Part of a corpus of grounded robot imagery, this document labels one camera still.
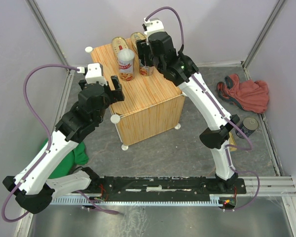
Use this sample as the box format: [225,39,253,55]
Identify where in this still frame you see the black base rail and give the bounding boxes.
[74,167,247,201]

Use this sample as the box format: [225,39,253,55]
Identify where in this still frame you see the light blue cable duct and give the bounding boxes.
[51,194,222,207]

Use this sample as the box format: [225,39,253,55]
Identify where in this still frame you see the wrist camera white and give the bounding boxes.
[85,63,108,86]
[142,18,164,38]

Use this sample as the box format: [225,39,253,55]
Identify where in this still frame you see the oval fish can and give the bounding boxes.
[111,37,129,59]
[130,32,146,53]

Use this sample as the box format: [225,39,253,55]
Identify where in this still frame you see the dark blue round can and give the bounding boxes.
[238,117,259,137]

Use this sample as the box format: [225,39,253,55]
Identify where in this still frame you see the gold spam can right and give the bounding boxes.
[229,132,237,152]

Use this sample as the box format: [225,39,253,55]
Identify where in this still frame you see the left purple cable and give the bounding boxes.
[1,63,120,223]

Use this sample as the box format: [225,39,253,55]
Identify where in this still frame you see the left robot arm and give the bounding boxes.
[2,76,124,214]

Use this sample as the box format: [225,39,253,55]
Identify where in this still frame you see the green cloth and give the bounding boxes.
[49,142,89,179]

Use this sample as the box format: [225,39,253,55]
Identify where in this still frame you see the oval fish can front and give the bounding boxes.
[111,37,129,59]

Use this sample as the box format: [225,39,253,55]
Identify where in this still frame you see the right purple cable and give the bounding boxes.
[145,6,261,212]

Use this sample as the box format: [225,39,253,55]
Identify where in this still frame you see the purple cable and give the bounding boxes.
[145,6,261,212]
[1,63,120,223]

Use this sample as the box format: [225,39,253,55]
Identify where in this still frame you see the red cloth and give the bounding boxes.
[216,74,269,114]

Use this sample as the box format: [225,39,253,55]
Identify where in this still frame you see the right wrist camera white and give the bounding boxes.
[142,18,164,38]

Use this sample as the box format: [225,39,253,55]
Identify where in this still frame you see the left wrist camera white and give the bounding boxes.
[85,63,108,86]

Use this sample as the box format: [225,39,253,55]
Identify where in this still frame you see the wooden cabinet box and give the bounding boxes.
[85,30,191,152]

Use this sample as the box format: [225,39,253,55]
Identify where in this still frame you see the white-lid cylindrical can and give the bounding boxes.
[117,49,135,81]

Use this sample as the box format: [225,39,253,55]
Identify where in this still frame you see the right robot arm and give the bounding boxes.
[136,32,240,193]

